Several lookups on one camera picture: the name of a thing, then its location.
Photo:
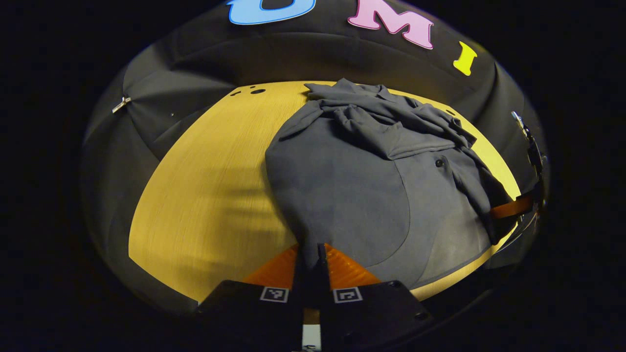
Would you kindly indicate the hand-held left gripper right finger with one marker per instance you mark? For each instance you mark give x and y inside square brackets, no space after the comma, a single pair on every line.
[376,318]

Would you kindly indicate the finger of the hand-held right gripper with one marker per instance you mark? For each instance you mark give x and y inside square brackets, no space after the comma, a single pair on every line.
[511,208]

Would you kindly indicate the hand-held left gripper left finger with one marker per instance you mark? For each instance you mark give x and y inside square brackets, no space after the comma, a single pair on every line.
[249,313]

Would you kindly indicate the grey button shirt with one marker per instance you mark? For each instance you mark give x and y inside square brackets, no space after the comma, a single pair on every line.
[342,195]

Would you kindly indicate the small metal backdrop clip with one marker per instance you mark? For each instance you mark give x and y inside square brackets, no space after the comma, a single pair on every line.
[518,120]
[121,103]

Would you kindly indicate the black backdrop cloth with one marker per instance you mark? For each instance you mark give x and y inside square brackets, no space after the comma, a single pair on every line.
[195,63]

